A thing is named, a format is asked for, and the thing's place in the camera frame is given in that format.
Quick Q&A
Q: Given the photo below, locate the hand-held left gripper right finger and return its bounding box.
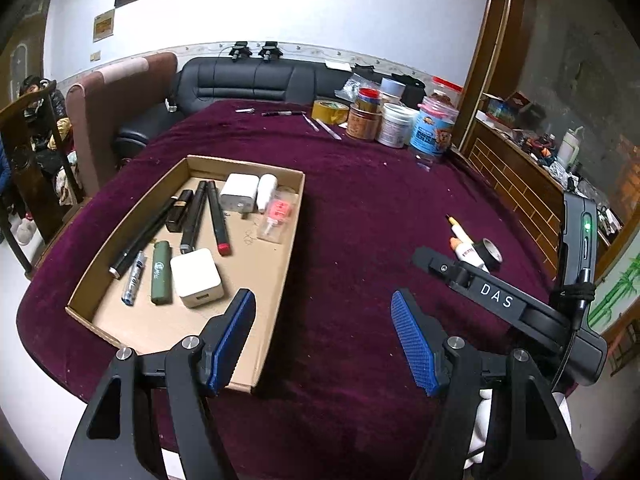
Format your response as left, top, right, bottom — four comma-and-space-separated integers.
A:
391, 289, 583, 480

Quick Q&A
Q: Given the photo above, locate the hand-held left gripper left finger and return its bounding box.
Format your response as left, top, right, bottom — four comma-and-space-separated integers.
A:
60, 288, 257, 480

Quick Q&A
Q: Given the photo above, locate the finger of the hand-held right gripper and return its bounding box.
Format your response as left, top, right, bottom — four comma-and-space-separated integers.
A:
412, 247, 476, 291

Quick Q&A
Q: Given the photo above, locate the white bottle with orange cap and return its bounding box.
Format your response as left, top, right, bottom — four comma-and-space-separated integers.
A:
449, 236, 490, 273

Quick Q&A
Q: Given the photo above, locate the shallow cardboard box tray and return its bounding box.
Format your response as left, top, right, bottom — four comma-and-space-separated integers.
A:
65, 154, 306, 394

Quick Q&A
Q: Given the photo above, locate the white pink charger cube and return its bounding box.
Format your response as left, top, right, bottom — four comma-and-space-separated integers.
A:
169, 248, 225, 310

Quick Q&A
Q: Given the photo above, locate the olive green lighter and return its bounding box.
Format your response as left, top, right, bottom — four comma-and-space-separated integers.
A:
150, 240, 174, 305

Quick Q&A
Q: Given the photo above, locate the small silver blue battery tube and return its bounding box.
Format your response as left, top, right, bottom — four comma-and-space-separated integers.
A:
121, 252, 148, 306

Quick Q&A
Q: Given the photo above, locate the black marker with red cap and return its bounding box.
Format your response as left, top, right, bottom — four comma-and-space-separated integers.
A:
206, 180, 232, 257

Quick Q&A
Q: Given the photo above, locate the black lipstick tube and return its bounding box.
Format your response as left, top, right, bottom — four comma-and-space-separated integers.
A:
165, 189, 195, 234

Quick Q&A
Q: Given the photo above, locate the person's right hand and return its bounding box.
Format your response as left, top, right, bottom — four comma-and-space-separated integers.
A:
464, 389, 494, 469

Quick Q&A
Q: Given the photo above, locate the white marker pen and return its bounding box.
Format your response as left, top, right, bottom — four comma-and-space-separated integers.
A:
445, 214, 476, 248

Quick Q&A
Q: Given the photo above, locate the black tape roll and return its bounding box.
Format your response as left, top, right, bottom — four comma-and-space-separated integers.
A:
474, 238, 504, 269

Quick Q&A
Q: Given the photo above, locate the bamboo print panel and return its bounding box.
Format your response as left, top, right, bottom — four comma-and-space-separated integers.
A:
587, 252, 640, 332

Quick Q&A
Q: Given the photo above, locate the purple tablecloth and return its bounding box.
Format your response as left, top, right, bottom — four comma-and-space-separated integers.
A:
15, 99, 601, 480

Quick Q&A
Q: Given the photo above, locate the wooden brick-pattern counter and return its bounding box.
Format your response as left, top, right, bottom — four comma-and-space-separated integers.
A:
456, 0, 628, 281

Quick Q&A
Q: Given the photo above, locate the clear jar with blue label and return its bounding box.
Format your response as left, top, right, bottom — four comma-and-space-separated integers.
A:
408, 97, 459, 162

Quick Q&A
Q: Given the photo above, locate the clear packet with pink label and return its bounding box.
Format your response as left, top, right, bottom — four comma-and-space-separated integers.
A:
256, 187, 294, 244

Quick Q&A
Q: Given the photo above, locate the slim black pen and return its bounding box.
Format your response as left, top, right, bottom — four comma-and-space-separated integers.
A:
108, 195, 180, 279

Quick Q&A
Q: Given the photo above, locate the white plastic tub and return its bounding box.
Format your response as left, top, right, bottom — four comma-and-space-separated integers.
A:
377, 103, 419, 150

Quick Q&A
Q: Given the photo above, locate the white charger plug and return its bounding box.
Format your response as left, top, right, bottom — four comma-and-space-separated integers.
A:
218, 173, 260, 214

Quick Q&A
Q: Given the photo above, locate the small white bottle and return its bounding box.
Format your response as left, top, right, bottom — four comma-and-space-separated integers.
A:
256, 173, 279, 214

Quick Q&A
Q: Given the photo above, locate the brown labelled can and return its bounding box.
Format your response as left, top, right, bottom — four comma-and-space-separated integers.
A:
347, 103, 384, 142

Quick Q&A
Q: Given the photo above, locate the small cardboard box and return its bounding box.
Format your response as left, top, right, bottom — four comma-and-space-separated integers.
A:
487, 90, 532, 127

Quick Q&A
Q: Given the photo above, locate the clear jar with red lid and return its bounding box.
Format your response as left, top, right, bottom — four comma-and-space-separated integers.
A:
429, 75, 464, 112

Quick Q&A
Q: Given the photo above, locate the small jar with red lid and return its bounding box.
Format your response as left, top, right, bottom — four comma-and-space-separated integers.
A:
357, 87, 385, 111

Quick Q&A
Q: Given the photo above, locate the jar with grey lid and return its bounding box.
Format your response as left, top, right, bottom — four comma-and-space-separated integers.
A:
379, 77, 406, 104

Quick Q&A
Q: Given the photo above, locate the yellow tape roll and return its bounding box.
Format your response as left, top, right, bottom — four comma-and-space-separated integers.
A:
312, 99, 350, 126

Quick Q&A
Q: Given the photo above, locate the clear plastic bag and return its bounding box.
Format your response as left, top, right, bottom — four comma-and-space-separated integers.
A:
333, 72, 374, 104

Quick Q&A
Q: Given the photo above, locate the wooden chair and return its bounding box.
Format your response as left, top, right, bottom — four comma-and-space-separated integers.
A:
0, 84, 87, 282

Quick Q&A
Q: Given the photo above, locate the brown upholstered chair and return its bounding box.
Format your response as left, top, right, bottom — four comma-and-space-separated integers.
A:
66, 51, 179, 197

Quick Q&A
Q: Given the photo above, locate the black leather sofa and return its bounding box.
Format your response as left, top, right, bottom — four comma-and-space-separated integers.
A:
112, 55, 362, 162

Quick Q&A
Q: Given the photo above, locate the wooden glass door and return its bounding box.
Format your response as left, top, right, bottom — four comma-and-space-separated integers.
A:
0, 7, 48, 116

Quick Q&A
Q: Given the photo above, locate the black cable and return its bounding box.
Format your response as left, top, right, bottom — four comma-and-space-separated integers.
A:
549, 269, 597, 392

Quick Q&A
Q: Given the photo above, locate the small gold wall plaque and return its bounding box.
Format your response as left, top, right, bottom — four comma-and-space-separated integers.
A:
93, 9, 116, 44

